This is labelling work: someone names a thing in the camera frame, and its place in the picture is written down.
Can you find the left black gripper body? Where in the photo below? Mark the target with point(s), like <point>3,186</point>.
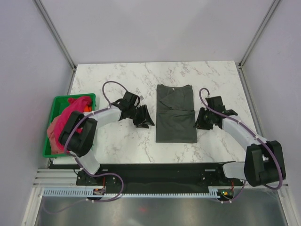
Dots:
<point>135,114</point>

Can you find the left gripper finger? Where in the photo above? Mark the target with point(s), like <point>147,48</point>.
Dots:
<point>145,115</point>
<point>142,124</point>

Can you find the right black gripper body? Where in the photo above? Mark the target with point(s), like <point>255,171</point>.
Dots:
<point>205,122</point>

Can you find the dark grey t shirt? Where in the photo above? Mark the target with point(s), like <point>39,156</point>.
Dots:
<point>175,115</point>

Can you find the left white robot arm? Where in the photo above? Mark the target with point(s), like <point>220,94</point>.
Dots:
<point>78,134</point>

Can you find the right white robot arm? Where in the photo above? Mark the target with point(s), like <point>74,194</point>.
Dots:
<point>264,163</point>

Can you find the orange t shirt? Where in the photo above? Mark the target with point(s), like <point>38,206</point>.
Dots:
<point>87,108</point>

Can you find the pink t shirt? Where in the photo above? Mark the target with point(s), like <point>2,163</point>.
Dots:
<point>58,123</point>

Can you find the green plastic bin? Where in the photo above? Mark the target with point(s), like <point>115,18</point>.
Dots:
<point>58,105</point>

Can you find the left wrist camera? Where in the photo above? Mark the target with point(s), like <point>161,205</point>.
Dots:
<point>132,99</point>

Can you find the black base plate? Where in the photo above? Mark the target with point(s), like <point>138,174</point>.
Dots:
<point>161,178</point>

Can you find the white slotted cable duct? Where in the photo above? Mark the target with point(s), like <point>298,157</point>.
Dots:
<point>97,193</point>

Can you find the left aluminium frame post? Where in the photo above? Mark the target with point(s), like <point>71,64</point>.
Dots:
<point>49,23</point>

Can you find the aluminium frame post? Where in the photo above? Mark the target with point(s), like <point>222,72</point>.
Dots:
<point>49,23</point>
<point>259,32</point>

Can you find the right aluminium frame post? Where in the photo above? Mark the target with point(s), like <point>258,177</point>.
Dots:
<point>259,32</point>

